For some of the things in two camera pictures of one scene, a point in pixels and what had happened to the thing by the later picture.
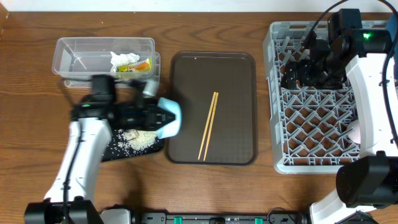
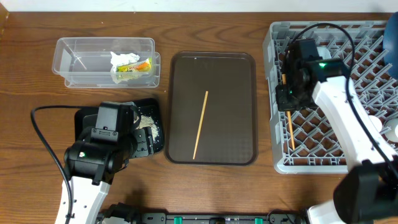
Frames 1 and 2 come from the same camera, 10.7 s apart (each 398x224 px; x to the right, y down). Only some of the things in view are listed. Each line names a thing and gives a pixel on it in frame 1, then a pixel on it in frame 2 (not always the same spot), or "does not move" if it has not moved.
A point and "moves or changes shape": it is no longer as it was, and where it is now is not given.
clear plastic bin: (76, 60) does not move
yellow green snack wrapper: (142, 66) does not move
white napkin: (118, 60) does not move
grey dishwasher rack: (314, 130) does not move
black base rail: (186, 218) does not move
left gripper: (148, 113) to (145, 138)
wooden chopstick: (208, 120) to (206, 93)
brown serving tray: (217, 94) does not move
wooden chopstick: (215, 104) to (289, 116)
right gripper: (303, 66) to (282, 102)
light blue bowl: (174, 127) moves or changes shape
